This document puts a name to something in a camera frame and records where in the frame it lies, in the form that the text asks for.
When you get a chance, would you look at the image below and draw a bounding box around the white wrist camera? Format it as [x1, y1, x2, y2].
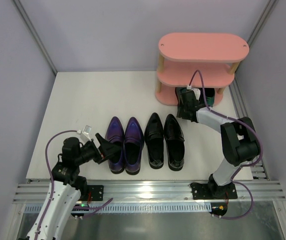
[77, 125, 92, 143]
[187, 85, 202, 100]

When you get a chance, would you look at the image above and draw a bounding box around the left aluminium frame post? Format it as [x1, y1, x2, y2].
[11, 0, 58, 76]

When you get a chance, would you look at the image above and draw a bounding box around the purple shoe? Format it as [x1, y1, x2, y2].
[106, 116, 124, 175]
[124, 117, 144, 175]

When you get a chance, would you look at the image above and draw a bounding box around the right aluminium frame post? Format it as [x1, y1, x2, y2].
[247, 0, 279, 48]

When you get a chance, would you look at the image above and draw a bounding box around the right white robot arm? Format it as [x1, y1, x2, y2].
[175, 87, 261, 199]

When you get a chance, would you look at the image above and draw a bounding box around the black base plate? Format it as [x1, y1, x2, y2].
[190, 182, 238, 200]
[79, 185, 104, 202]

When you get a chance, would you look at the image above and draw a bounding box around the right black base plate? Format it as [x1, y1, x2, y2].
[190, 182, 238, 200]

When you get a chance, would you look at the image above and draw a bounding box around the purple cable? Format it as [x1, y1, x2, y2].
[186, 69, 265, 221]
[32, 129, 114, 238]

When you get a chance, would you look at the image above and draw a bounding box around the aluminium frame post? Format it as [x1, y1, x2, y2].
[247, 0, 279, 48]
[11, 0, 58, 76]

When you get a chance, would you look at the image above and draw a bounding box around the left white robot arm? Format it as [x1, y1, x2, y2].
[25, 133, 122, 240]

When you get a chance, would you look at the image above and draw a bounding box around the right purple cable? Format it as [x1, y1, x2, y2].
[186, 69, 265, 221]

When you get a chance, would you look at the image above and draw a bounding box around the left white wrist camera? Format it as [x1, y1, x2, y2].
[77, 125, 92, 143]

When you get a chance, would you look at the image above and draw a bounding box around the purple left shoe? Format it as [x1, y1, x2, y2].
[106, 116, 124, 175]

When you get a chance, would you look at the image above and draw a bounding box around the purple right shoe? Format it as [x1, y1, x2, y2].
[124, 117, 144, 175]

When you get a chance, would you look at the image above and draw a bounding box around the black glossy shoe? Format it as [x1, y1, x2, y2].
[144, 112, 164, 169]
[164, 114, 185, 172]

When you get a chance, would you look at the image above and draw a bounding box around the slotted grey cable duct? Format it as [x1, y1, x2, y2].
[24, 202, 212, 214]

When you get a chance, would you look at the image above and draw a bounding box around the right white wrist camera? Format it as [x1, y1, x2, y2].
[187, 85, 202, 100]

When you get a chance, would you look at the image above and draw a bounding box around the pink three-tier shoe shelf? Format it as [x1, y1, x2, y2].
[155, 32, 250, 106]

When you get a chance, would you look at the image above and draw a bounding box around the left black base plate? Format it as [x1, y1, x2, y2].
[79, 185, 104, 202]

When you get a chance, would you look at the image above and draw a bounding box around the green metallic shoe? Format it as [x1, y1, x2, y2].
[175, 87, 187, 105]
[199, 88, 215, 107]

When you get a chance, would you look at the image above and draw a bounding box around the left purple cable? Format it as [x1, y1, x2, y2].
[32, 129, 114, 238]

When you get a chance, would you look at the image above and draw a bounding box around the aluminium mounting rail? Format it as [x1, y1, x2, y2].
[13, 180, 286, 204]

